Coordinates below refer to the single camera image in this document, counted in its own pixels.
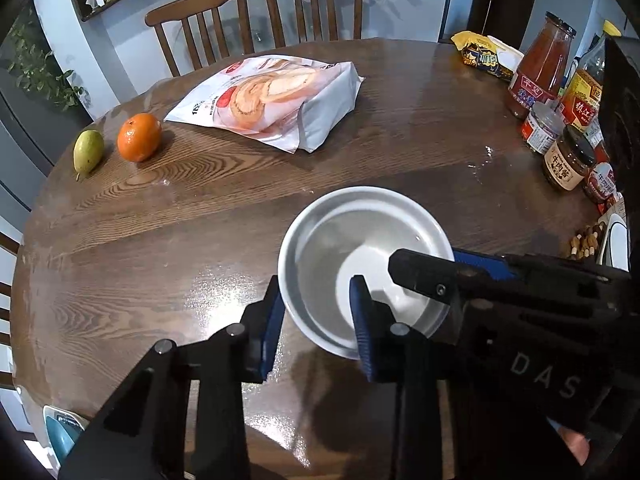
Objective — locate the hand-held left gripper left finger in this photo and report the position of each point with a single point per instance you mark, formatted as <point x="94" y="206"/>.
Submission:
<point x="272" y="330"/>

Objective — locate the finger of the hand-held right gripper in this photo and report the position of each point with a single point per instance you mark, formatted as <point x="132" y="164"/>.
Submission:
<point x="425" y="275"/>
<point x="482" y="262"/>

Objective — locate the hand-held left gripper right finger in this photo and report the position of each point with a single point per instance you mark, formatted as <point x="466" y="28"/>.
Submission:
<point x="360" y="330"/>

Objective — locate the large white bowl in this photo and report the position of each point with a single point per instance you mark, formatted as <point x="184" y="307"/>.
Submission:
<point x="350" y="220"/>

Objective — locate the person's right hand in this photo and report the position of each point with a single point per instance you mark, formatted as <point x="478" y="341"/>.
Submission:
<point x="575" y="445"/>

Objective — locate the white container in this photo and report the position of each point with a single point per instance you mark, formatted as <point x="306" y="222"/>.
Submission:
<point x="616" y="245"/>

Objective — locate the brown sauce jar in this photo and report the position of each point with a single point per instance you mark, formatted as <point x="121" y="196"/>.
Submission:
<point x="570" y="160"/>

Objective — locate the small red jar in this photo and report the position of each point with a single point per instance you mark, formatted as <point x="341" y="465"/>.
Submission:
<point x="600" y="184"/>

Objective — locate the red lid white label jar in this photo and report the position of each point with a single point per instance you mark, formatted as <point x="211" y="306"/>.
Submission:
<point x="542" y="130"/>

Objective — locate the yellow cap oil bottle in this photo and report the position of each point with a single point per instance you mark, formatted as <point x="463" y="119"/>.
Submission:
<point x="582" y="97"/>

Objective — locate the red sauce bottle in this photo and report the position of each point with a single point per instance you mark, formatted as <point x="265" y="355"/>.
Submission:
<point x="542" y="65"/>

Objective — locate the yellow snack packet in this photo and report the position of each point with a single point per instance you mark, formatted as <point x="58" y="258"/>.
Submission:
<point x="475" y="50"/>

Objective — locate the white bread bag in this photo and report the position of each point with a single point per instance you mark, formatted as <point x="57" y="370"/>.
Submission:
<point x="260" y="100"/>

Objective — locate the orange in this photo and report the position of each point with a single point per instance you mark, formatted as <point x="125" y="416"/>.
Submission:
<point x="139" y="137"/>

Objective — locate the green pear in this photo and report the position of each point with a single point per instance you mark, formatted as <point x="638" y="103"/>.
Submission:
<point x="89" y="152"/>

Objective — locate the dark wooden door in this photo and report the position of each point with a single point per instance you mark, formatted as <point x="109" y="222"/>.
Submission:
<point x="500" y="0"/>

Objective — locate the green trailing plant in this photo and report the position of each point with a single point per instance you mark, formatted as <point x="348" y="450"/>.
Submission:
<point x="35" y="70"/>

